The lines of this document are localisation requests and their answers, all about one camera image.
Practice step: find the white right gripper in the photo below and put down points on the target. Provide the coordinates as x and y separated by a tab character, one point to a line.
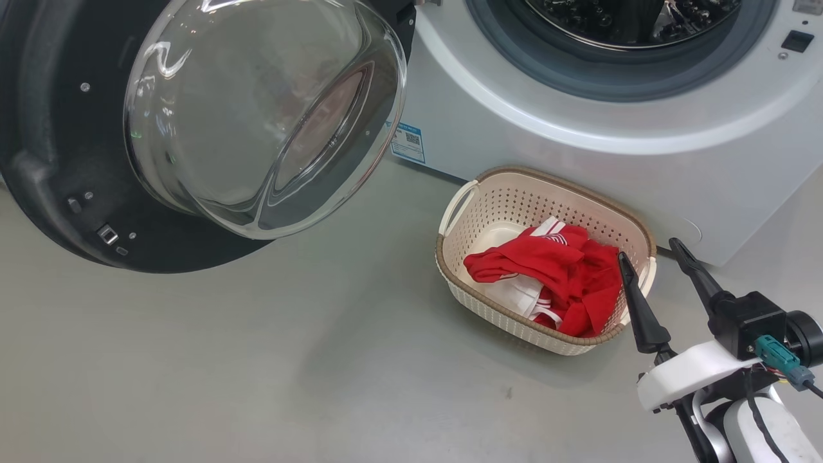
688	376

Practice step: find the red shirt white lettering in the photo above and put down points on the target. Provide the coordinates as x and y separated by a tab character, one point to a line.
553	263

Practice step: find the white garment red stripes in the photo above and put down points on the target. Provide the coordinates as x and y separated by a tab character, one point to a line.
514	296

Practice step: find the black glass washing machine door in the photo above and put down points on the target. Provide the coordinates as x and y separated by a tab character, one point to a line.
58	128

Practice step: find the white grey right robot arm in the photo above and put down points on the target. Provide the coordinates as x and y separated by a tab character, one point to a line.
791	431

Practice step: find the white washing machine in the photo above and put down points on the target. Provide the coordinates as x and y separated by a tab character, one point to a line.
578	154

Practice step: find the cream perforated laundry basket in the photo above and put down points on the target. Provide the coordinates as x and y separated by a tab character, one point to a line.
514	199

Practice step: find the grey rubber door gasket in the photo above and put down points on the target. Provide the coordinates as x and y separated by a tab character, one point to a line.
514	51

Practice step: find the perforated steel washer drum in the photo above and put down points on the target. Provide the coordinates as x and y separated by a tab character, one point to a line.
611	19

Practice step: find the blue white energy label sticker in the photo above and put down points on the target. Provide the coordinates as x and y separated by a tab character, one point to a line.
408	143

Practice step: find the white warning label sticker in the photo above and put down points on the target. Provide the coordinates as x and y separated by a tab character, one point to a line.
809	5

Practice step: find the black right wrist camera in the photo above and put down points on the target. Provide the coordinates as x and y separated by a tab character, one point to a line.
749	325

